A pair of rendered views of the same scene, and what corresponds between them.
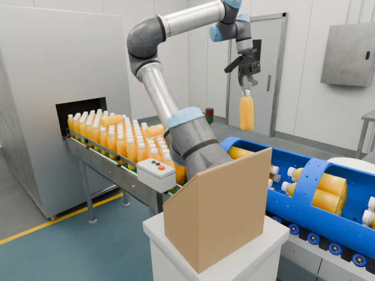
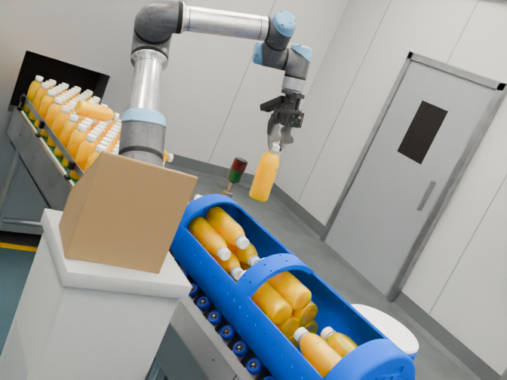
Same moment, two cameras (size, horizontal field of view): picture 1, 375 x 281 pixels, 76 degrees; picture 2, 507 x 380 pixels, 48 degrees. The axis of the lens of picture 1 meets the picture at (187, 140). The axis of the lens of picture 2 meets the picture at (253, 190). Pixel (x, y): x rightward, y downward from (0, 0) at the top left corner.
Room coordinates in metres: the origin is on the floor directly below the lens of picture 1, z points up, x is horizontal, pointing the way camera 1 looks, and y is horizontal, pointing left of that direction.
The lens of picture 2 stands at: (-0.74, -0.44, 1.78)
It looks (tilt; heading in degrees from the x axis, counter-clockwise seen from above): 14 degrees down; 4
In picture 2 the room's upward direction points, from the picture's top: 24 degrees clockwise
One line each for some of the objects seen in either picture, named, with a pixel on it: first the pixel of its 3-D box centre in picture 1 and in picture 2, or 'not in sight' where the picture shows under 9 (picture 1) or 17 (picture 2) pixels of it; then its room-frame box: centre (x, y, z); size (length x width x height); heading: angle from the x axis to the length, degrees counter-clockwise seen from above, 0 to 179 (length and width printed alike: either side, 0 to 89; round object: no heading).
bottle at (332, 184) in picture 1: (316, 179); (283, 282); (0.85, -0.52, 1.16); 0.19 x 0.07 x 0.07; 45
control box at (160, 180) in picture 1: (155, 174); not in sight; (1.12, 0.17, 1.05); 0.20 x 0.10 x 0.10; 45
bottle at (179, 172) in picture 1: (178, 168); not in sight; (1.29, 0.06, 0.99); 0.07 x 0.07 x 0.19
